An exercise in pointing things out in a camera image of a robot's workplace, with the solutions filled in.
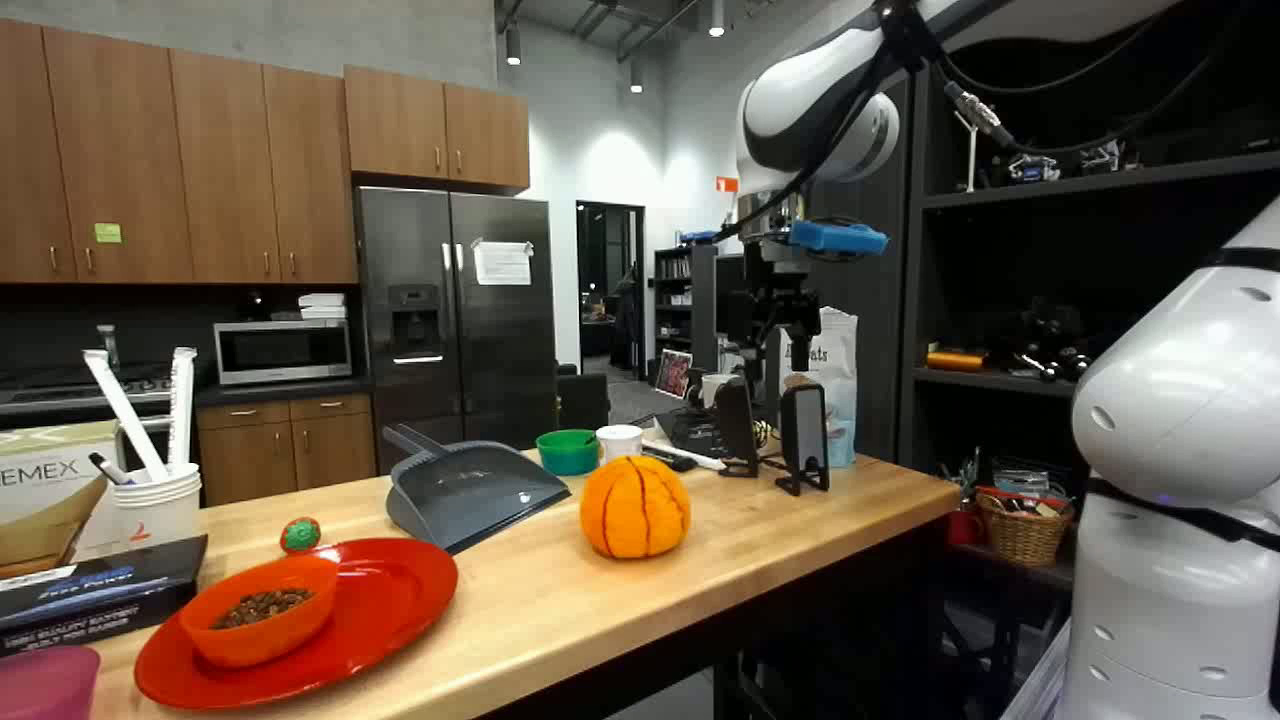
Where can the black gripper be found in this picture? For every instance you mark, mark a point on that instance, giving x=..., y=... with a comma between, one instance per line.
x=785, y=294

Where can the orange plush pumpkin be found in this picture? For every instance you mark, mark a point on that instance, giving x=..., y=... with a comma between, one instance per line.
x=635, y=508

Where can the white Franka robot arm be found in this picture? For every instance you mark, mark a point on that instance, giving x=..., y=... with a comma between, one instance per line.
x=1184, y=400

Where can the black tablet stand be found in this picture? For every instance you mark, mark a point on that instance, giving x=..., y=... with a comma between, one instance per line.
x=806, y=435
x=737, y=424

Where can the black electronic box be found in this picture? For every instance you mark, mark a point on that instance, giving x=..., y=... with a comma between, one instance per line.
x=692, y=428

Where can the orange item on shelf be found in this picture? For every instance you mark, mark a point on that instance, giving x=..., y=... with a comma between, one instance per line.
x=952, y=358

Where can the black remote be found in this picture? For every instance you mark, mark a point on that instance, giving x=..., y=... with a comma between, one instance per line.
x=671, y=461

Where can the white cup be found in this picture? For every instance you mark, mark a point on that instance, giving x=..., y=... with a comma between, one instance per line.
x=621, y=443

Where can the black ceiling spotlight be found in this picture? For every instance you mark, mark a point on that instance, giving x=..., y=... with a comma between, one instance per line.
x=513, y=51
x=636, y=79
x=719, y=16

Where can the green bowl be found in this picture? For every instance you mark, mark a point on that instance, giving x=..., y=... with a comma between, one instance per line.
x=565, y=454

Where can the white paper sheet on refrigerator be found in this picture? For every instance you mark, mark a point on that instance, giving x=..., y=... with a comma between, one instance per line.
x=503, y=260

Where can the black shelf unit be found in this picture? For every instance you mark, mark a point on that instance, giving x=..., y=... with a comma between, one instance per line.
x=1065, y=265

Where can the dark steel refrigerator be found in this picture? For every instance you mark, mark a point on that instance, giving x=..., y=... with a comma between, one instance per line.
x=455, y=346

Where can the wicker basket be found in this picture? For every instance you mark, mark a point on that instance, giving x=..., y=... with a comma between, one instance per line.
x=1027, y=530

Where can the white stack on microwave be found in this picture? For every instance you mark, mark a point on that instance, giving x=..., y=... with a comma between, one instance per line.
x=322, y=304

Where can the red round plate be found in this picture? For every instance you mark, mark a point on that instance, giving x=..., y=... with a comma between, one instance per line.
x=386, y=600

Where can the steel microwave oven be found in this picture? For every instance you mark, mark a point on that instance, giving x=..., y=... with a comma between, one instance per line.
x=283, y=351

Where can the wooden lower cabinets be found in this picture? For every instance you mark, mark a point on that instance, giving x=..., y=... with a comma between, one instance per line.
x=285, y=445

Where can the wooden cabinets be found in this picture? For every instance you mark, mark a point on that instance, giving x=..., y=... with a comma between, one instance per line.
x=285, y=445
x=200, y=162

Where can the small red green toy fruit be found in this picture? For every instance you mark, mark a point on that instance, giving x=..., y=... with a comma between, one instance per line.
x=302, y=539

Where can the wooden upper cabinets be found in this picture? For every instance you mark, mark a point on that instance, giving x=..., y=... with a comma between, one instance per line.
x=200, y=162

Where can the white flat stick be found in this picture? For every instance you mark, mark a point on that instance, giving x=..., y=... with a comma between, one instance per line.
x=125, y=418
x=181, y=405

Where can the orange papaya half toy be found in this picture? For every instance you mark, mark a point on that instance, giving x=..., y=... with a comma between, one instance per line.
x=262, y=613

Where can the green cabinet sticker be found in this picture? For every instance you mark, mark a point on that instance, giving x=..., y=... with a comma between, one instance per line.
x=108, y=235

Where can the black flat box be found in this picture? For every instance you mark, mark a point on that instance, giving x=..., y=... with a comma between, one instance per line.
x=102, y=594

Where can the Chemex filter box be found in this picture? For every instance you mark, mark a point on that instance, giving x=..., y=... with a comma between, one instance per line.
x=46, y=492

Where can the pink container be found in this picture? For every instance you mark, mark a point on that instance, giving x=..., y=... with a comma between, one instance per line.
x=46, y=686

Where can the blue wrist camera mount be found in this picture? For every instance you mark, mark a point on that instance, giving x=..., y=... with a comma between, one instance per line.
x=838, y=239

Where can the orange wall sign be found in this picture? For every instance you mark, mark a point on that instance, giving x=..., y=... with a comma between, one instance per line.
x=727, y=187

